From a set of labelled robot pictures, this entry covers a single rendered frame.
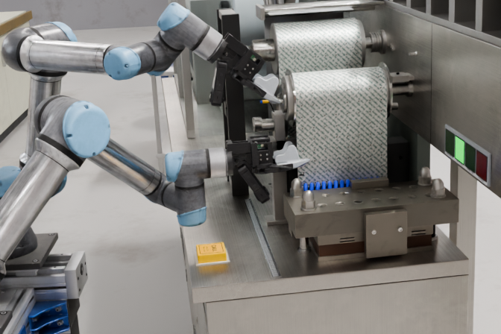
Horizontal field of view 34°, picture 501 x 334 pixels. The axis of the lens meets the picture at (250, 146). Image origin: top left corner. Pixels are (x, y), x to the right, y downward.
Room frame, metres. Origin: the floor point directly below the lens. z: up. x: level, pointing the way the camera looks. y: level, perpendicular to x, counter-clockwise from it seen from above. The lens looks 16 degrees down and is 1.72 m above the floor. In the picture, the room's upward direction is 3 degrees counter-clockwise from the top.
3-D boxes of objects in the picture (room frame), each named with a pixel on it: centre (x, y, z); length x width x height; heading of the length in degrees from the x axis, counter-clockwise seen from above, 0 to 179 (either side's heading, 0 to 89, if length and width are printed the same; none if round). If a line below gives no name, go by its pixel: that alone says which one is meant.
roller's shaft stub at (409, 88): (2.08, -0.39, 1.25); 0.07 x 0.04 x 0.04; 97
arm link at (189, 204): (1.97, 0.17, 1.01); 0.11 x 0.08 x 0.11; 38
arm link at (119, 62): (2.03, 0.45, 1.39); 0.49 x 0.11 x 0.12; 58
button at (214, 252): (1.86, 0.11, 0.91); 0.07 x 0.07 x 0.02; 7
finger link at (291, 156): (1.97, -0.10, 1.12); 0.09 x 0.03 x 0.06; 96
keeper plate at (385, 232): (1.80, -0.31, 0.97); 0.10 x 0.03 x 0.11; 97
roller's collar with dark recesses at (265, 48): (2.29, -0.05, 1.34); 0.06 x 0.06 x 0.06; 7
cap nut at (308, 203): (1.82, -0.13, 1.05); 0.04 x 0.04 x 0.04
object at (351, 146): (2.00, -0.23, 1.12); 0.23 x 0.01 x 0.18; 97
